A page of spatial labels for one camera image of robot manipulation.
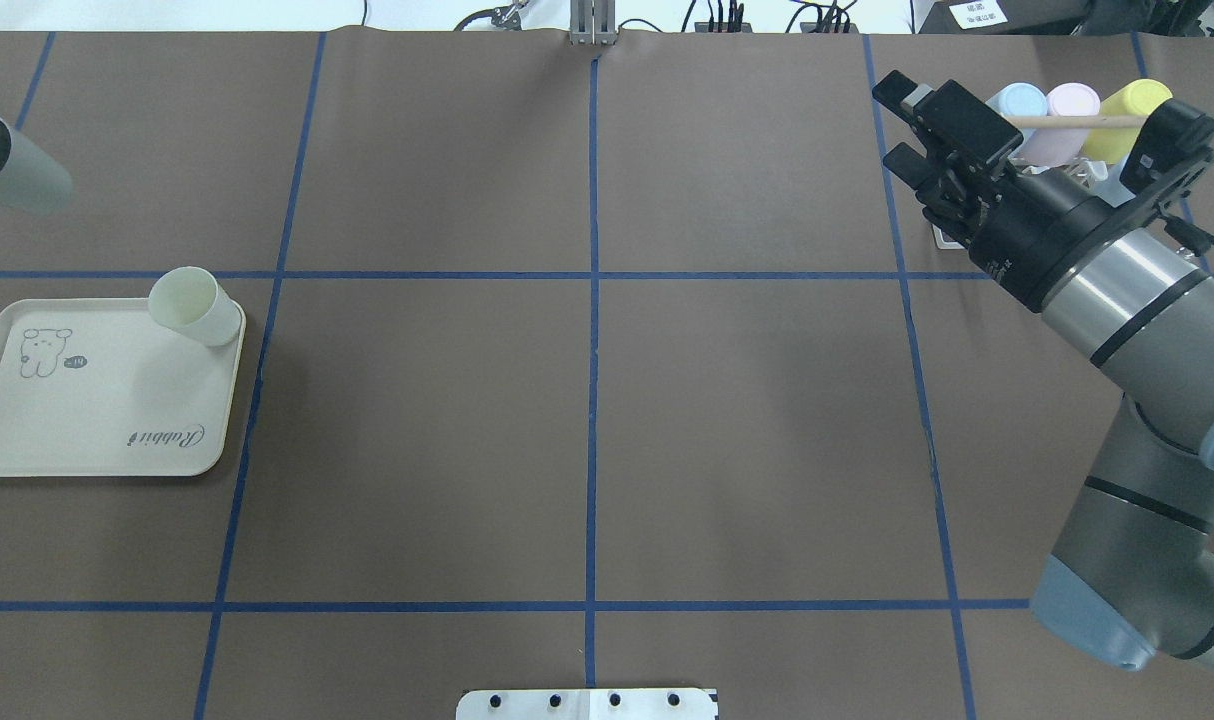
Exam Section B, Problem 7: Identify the yellow plastic cup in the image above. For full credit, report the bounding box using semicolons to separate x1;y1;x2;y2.
1079;78;1174;166

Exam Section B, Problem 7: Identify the blue cup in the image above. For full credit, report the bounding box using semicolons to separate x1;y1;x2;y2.
985;83;1049;168

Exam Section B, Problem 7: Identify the cream serving tray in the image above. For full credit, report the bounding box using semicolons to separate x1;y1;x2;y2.
0;299;243;478

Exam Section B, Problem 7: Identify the aluminium frame post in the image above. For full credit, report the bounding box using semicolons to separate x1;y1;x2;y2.
569;0;619;46

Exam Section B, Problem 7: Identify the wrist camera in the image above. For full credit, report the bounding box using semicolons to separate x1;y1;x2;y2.
1121;100;1214;219

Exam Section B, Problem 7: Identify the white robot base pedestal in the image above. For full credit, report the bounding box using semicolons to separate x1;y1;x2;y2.
455;687;720;719

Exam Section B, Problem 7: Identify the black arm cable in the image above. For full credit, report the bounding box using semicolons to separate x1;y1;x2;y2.
1162;210;1214;261

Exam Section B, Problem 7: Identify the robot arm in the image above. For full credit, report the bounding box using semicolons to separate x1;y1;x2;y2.
872;70;1214;673

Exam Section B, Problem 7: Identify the pink plastic cup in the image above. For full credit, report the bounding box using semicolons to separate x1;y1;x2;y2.
1017;83;1104;169

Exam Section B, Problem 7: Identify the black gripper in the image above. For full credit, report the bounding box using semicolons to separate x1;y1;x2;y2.
872;70;1116;313

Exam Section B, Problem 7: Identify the wooden rack dowel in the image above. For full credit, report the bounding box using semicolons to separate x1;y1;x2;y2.
1003;114;1148;129

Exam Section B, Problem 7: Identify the grey plastic cup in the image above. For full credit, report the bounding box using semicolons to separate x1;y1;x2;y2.
0;118;73;215

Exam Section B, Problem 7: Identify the cream plastic cup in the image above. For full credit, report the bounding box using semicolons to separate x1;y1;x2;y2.
146;266;243;347

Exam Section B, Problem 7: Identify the white wire cup rack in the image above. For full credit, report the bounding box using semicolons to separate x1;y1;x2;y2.
932;151;1133;251

